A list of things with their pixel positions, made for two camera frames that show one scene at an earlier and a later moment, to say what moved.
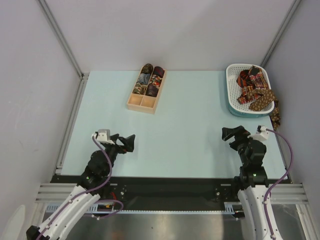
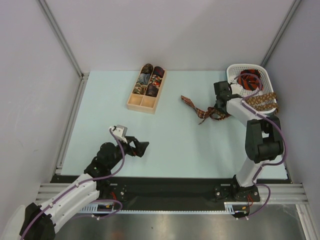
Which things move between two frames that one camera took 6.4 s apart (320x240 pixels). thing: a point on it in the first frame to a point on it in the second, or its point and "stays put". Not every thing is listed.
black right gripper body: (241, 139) to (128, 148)
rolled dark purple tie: (152, 90) stays put
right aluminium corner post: (281, 32) stays put
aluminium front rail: (282, 193) stays put
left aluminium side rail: (76, 107) stays put
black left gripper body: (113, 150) to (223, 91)
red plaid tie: (259, 81) to (211, 111)
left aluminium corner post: (43, 5) stays put
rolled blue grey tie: (144, 78) stays put
